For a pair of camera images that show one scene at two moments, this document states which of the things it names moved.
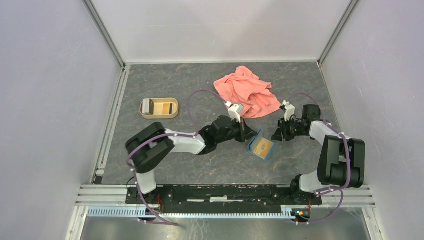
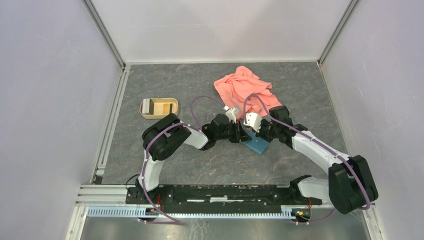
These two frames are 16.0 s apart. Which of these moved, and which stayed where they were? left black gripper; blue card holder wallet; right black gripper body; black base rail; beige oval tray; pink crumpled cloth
Moved: right black gripper body; blue card holder wallet
Stayed: beige oval tray; black base rail; pink crumpled cloth; left black gripper
